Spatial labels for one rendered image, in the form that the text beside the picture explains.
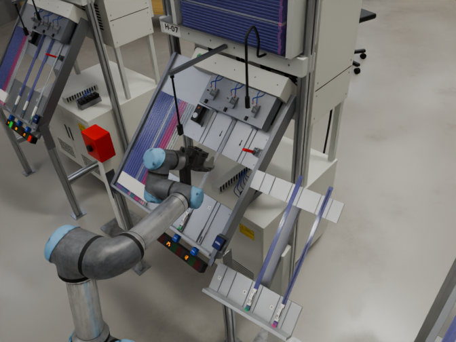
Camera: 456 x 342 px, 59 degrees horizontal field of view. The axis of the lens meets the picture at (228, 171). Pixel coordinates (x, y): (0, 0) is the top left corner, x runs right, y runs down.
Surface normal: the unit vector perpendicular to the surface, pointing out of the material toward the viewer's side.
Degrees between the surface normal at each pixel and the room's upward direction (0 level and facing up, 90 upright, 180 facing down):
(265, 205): 0
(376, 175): 0
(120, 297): 0
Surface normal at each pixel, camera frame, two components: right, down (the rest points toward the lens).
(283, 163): -0.05, -0.77
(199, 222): -0.50, -0.20
